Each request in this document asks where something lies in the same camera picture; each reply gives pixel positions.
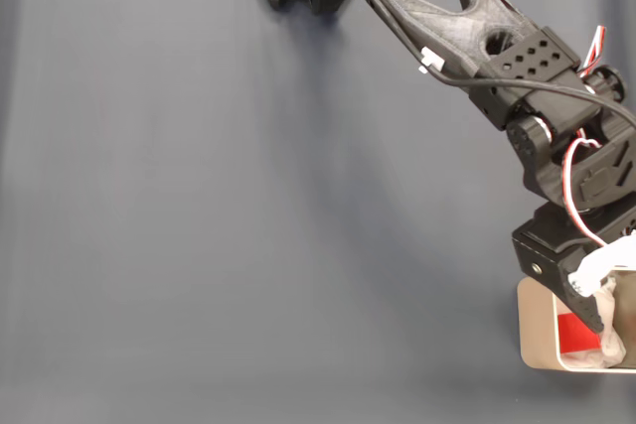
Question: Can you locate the beige metal box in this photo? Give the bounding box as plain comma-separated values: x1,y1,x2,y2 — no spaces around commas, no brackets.
516,269,636,374

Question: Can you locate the white crumpled cloth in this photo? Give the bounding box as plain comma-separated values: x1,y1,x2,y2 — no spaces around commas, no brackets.
558,278,627,370

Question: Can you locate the white camera board mount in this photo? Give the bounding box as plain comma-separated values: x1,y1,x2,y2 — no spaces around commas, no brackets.
568,233,636,297

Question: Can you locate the red cube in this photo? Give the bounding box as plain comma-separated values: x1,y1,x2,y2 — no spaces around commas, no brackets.
556,313,602,356

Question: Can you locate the white cable clip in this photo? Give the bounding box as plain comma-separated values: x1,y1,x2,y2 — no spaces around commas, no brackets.
418,46,446,75

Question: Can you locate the white red servo wire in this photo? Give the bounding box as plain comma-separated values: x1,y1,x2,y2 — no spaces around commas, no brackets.
564,137,610,249

